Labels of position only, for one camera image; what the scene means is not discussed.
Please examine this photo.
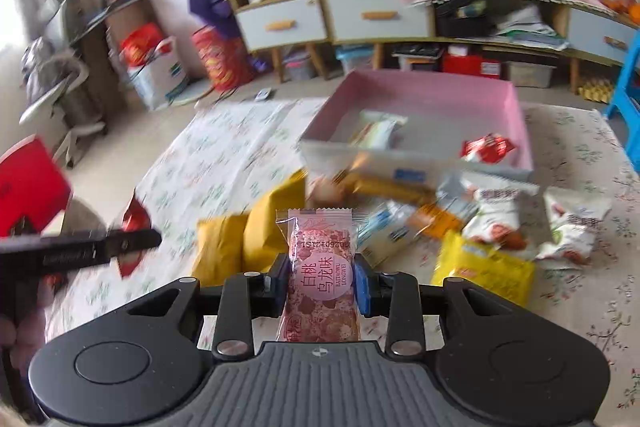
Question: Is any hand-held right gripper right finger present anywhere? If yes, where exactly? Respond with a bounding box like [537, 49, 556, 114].
[352, 256, 526, 356]

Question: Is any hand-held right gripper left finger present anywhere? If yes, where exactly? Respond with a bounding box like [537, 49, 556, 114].
[117, 256, 292, 356]

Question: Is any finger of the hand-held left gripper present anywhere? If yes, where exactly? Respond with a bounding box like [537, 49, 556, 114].
[92, 228, 163, 265]

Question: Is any red snack packet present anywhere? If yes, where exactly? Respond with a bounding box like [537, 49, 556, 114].
[460, 133, 517, 164]
[117, 192, 151, 279]

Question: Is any pink floral snack packet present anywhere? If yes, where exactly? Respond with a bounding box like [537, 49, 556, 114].
[276, 208, 362, 343]

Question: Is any white blue chocolate snack packet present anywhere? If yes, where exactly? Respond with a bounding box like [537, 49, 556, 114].
[356, 201, 426, 267]

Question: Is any yellow puffy snack packet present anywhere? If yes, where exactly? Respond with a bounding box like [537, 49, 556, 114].
[241, 169, 307, 275]
[192, 214, 249, 288]

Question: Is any white nut snack packet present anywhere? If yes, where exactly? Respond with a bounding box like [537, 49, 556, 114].
[462, 177, 541, 253]
[535, 187, 613, 265]

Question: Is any pink storage box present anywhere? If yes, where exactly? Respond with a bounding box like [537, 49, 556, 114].
[299, 69, 535, 182]

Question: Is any person's left hand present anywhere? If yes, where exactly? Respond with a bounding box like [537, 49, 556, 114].
[0, 302, 48, 388]

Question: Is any red plastic stool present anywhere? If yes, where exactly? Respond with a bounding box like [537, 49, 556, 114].
[0, 136, 73, 238]

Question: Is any orange snack packet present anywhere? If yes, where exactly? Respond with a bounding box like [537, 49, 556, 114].
[407, 204, 463, 240]

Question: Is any golden long snack packet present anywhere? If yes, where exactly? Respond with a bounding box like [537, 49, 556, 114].
[310, 171, 436, 208]

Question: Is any floral printed mat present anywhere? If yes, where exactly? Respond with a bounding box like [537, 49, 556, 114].
[45, 99, 640, 413]

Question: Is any grey white snack packet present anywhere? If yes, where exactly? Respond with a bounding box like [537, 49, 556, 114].
[436, 172, 481, 219]

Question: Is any white green long snack packet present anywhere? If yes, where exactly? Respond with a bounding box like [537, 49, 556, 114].
[350, 109, 408, 150]

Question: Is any white carton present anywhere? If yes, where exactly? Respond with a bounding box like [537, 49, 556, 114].
[127, 38, 194, 111]

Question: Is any grey office chair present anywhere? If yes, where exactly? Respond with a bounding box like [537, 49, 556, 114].
[20, 39, 108, 168]

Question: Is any red shopping bag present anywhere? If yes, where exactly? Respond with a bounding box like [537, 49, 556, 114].
[120, 23, 170, 68]

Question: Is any red printed drum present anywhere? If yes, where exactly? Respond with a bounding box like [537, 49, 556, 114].
[192, 27, 256, 92]

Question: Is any small clear storage bin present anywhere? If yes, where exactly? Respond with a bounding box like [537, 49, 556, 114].
[282, 54, 316, 82]

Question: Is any blue lidded storage bin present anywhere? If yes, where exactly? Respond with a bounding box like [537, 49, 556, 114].
[336, 46, 376, 75]

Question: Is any wooden bookshelf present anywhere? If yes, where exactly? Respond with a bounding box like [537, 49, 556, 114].
[62, 0, 152, 118]

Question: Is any clear bin with dark lid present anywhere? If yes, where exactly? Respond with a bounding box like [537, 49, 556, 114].
[392, 44, 445, 72]

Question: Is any red flat box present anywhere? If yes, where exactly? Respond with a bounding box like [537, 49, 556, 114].
[442, 47, 501, 78]

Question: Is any purple plush hat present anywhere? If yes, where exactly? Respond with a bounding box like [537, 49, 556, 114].
[189, 0, 236, 40]

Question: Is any long wooden tv cabinet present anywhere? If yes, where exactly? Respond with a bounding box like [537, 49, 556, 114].
[320, 0, 640, 94]

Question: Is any yellow egg tray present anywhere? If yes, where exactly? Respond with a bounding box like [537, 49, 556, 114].
[577, 77, 616, 104]

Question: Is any pile of white papers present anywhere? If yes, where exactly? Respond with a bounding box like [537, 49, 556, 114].
[492, 4, 569, 51]

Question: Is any blue plastic stool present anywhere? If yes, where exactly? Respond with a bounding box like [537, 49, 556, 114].
[604, 24, 640, 152]

